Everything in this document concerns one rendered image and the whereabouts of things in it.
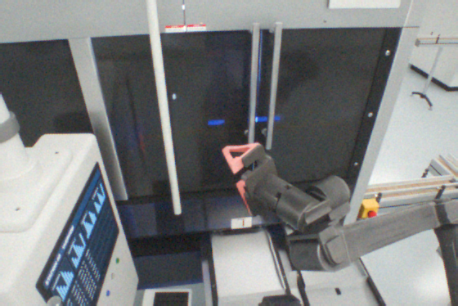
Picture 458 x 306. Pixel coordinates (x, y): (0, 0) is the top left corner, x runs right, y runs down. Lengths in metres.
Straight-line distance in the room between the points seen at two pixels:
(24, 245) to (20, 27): 0.55
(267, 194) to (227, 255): 0.91
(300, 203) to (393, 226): 0.23
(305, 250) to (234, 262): 0.90
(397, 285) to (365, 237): 2.06
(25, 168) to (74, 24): 0.39
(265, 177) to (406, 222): 0.31
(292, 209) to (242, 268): 0.90
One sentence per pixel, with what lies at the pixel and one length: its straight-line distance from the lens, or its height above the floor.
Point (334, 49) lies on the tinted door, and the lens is 1.04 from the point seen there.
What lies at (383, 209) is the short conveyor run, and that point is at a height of 0.87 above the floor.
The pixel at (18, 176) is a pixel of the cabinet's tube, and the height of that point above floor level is 1.62.
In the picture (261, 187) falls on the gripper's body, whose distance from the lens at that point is 0.54.
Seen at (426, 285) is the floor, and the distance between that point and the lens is 2.74.
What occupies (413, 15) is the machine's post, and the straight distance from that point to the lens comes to 1.12.
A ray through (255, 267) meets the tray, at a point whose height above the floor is 0.88.
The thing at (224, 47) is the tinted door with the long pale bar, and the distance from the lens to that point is 0.94.
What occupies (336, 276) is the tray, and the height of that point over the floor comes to 0.88.
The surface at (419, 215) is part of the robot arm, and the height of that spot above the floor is 1.56.
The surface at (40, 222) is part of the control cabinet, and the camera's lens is 0.75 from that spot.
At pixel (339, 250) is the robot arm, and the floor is 1.64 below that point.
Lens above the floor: 2.03
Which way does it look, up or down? 36 degrees down
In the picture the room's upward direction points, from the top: straight up
